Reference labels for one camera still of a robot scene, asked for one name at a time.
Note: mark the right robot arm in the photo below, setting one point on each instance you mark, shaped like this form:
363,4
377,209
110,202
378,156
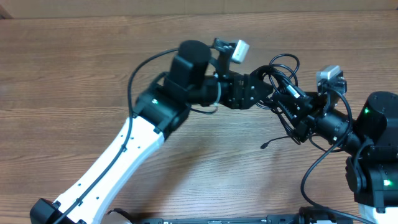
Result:
370,141

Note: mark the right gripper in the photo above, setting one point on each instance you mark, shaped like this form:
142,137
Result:
303,125

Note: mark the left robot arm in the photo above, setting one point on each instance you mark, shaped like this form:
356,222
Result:
199,75

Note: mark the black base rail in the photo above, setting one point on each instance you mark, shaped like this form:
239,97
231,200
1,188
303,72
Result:
305,215

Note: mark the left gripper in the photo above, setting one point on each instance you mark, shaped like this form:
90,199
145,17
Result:
241,99

